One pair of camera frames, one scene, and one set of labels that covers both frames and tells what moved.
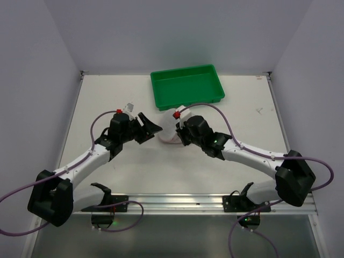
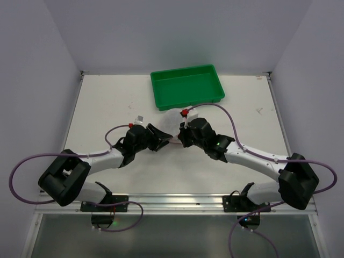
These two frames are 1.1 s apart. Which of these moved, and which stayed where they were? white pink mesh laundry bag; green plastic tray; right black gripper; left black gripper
Moved: left black gripper
Stayed: green plastic tray; white pink mesh laundry bag; right black gripper
